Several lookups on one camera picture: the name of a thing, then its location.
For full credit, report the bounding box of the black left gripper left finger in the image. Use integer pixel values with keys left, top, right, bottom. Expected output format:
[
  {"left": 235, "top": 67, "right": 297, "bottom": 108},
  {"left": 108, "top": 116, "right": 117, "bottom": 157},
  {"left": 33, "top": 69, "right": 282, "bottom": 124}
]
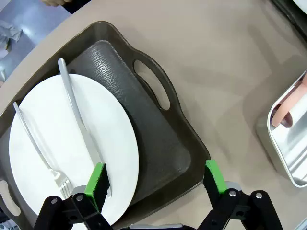
[{"left": 33, "top": 162, "right": 113, "bottom": 230}]

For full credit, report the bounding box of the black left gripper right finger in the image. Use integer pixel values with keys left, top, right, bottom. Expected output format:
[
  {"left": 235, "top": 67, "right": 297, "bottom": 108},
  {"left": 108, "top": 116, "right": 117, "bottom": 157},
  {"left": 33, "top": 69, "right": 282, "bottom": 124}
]
[{"left": 196, "top": 160, "right": 283, "bottom": 230}]

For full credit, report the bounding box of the dark brown serving tray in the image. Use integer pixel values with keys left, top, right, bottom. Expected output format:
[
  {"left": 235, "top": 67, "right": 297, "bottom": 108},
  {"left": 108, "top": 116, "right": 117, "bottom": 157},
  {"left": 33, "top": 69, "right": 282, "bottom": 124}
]
[{"left": 0, "top": 21, "right": 212, "bottom": 230}]

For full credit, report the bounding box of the pink lint roller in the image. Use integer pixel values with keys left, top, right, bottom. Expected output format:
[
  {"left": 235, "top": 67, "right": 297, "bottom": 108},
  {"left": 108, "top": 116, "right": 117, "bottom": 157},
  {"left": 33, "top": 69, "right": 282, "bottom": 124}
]
[{"left": 271, "top": 70, "right": 307, "bottom": 129}]

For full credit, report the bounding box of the person's left hand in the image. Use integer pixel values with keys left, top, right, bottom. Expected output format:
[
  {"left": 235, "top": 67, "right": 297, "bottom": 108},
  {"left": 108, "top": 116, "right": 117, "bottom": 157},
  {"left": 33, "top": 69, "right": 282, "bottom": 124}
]
[{"left": 42, "top": 0, "right": 72, "bottom": 6}]

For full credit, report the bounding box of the white round plate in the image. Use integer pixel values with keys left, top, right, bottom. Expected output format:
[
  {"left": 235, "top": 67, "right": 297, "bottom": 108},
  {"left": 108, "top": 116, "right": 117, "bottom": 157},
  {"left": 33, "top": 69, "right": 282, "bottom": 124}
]
[{"left": 9, "top": 73, "right": 140, "bottom": 227}]

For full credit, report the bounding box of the silver fork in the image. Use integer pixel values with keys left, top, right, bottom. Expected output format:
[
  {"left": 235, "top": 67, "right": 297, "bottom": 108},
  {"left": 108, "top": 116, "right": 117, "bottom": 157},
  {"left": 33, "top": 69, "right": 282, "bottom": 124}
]
[{"left": 13, "top": 102, "right": 72, "bottom": 199}]

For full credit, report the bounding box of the rectangular metal tin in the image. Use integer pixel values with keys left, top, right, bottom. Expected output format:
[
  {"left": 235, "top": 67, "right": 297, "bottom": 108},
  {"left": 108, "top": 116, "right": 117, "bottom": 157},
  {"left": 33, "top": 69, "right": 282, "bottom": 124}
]
[{"left": 256, "top": 70, "right": 307, "bottom": 188}]

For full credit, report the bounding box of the silver table knife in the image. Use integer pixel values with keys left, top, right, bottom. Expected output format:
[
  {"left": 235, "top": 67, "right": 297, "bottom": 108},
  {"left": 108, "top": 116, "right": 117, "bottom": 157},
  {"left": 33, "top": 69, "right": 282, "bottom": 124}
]
[{"left": 58, "top": 58, "right": 113, "bottom": 198}]

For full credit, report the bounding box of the grey crumpled cloth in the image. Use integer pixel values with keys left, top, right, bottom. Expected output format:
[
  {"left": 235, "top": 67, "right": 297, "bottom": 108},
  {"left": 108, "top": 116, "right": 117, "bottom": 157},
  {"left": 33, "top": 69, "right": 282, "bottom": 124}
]
[{"left": 0, "top": 20, "right": 23, "bottom": 51}]

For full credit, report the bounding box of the person in black t-shirt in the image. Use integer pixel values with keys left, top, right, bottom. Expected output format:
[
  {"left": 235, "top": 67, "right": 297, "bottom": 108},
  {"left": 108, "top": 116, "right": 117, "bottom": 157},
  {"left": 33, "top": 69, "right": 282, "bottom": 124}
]
[{"left": 63, "top": 0, "right": 93, "bottom": 14}]

